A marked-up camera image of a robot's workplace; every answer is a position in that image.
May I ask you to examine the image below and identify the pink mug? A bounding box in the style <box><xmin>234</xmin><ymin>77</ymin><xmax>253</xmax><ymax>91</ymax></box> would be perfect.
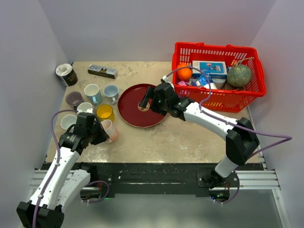
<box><xmin>101</xmin><ymin>120</ymin><xmax>119</xmax><ymax>143</ymax></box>

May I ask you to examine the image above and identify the yellow mug black handle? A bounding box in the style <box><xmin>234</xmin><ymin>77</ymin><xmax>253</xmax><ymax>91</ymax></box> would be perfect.
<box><xmin>96</xmin><ymin>104</ymin><xmax>115</xmax><ymax>122</ymax></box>

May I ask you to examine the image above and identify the dark teal faceted mug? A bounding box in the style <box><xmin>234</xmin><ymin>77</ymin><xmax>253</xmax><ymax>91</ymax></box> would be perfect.
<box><xmin>76</xmin><ymin>102</ymin><xmax>94</xmax><ymax>114</ymax></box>

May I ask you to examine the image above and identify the blue mug white base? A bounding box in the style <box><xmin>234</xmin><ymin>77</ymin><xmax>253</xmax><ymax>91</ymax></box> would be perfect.
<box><xmin>60</xmin><ymin>114</ymin><xmax>77</xmax><ymax>130</ymax></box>

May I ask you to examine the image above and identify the grey footed mug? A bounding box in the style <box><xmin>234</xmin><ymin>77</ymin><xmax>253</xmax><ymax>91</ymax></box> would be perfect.
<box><xmin>103</xmin><ymin>85</ymin><xmax>119</xmax><ymax>104</ymax></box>

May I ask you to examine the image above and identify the lilac mug black handle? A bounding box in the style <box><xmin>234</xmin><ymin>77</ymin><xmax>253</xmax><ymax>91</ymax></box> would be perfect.
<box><xmin>65</xmin><ymin>91</ymin><xmax>84</xmax><ymax>110</ymax></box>

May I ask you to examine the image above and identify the light blue faceted mug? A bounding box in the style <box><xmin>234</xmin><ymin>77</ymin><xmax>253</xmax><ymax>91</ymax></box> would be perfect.
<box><xmin>84</xmin><ymin>84</ymin><xmax>102</xmax><ymax>105</ymax></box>

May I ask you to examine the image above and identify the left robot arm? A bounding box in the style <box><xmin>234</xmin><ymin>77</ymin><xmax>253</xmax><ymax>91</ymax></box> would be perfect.
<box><xmin>17</xmin><ymin>112</ymin><xmax>110</xmax><ymax>228</ymax></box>

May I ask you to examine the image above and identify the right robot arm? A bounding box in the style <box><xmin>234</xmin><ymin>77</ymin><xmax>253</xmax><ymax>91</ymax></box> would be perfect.
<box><xmin>139</xmin><ymin>83</ymin><xmax>259</xmax><ymax>187</ymax></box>

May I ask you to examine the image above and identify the round red lacquer tray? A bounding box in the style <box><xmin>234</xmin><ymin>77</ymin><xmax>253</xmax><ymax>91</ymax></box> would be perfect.
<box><xmin>117</xmin><ymin>83</ymin><xmax>170</xmax><ymax>129</ymax></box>

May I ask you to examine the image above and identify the orange ball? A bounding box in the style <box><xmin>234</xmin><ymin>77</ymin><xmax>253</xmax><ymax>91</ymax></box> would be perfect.
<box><xmin>177</xmin><ymin>63</ymin><xmax>192</xmax><ymax>81</ymax></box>

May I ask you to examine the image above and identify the blue white bottle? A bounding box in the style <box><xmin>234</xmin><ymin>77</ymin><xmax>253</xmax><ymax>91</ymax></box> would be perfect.
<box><xmin>194</xmin><ymin>71</ymin><xmax>217</xmax><ymax>89</ymax></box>

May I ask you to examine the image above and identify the silver black rectangular box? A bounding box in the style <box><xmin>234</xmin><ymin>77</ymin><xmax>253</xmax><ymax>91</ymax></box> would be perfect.
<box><xmin>87</xmin><ymin>64</ymin><xmax>118</xmax><ymax>79</ymax></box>

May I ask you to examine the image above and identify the blue white product box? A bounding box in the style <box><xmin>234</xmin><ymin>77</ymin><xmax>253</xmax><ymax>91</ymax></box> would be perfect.
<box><xmin>192</xmin><ymin>60</ymin><xmax>228</xmax><ymax>79</ymax></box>

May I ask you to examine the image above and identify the black face tissue roll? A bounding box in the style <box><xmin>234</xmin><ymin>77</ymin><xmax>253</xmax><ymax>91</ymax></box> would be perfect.
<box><xmin>55</xmin><ymin>64</ymin><xmax>78</xmax><ymax>87</ymax></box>

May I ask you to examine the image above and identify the red plastic shopping basket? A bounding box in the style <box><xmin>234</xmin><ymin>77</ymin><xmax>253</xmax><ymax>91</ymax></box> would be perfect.
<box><xmin>171</xmin><ymin>42</ymin><xmax>266</xmax><ymax>113</ymax></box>

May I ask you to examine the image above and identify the green melon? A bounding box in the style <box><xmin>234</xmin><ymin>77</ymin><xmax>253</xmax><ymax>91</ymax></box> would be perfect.
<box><xmin>227</xmin><ymin>64</ymin><xmax>252</xmax><ymax>88</ymax></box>

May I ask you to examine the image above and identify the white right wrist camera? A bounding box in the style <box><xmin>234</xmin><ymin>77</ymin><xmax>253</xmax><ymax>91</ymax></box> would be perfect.
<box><xmin>161</xmin><ymin>76</ymin><xmax>174</xmax><ymax>87</ymax></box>

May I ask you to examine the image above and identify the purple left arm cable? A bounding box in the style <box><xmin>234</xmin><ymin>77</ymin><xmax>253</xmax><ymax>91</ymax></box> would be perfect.
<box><xmin>31</xmin><ymin>109</ymin><xmax>79</xmax><ymax>228</ymax></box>

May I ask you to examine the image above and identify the aluminium frame rail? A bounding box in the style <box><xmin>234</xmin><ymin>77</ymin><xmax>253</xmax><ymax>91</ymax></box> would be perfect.
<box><xmin>17</xmin><ymin>106</ymin><xmax>291</xmax><ymax>228</ymax></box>

